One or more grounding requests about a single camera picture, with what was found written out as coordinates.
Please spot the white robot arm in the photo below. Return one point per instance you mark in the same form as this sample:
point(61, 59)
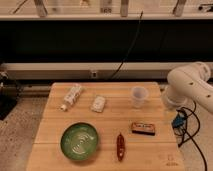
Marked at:
point(189, 82)

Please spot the clear plastic cup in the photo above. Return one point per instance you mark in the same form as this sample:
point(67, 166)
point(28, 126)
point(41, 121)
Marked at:
point(138, 96)

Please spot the white tube bottle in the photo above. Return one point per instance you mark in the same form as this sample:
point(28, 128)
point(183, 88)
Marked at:
point(71, 97)

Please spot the wooden table board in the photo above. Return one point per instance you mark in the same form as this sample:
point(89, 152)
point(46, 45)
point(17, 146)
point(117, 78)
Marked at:
point(142, 152)

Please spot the red chili pepper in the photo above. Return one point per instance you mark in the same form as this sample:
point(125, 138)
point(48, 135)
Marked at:
point(120, 147)

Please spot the green ceramic bowl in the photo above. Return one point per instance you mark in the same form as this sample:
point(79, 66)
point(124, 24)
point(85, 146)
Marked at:
point(79, 141)

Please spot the black object at left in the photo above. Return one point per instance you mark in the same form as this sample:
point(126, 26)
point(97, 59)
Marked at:
point(7, 103)

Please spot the white wall outlet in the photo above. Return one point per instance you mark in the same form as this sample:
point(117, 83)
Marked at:
point(94, 74)

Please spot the blue cable connector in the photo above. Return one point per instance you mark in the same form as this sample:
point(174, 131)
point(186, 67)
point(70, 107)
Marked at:
point(178, 121)

